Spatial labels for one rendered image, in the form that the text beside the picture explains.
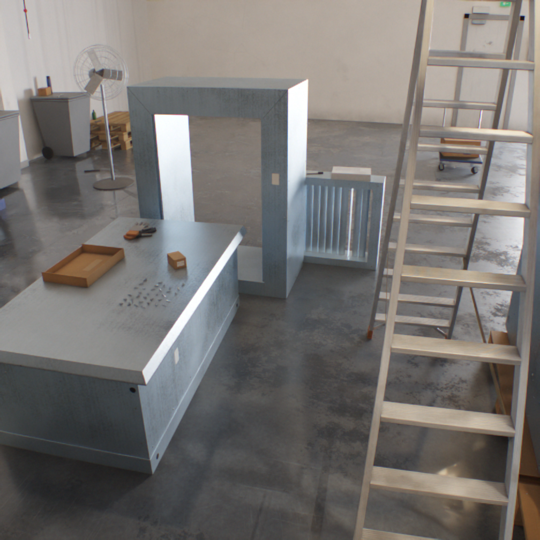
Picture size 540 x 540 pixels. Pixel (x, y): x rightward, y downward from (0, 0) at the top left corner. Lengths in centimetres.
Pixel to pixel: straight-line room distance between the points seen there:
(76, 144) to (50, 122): 51
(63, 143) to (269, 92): 567
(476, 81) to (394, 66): 163
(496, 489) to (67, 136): 790
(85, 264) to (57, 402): 97
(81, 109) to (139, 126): 485
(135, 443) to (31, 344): 67
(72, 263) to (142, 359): 117
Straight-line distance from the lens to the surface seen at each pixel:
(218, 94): 376
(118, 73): 710
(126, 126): 917
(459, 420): 182
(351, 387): 323
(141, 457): 271
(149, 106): 399
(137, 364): 236
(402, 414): 180
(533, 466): 277
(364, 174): 437
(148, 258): 332
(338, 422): 299
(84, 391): 258
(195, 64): 1227
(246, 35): 1183
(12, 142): 761
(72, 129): 873
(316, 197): 456
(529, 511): 257
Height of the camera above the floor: 200
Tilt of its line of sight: 26 degrees down
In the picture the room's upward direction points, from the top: straight up
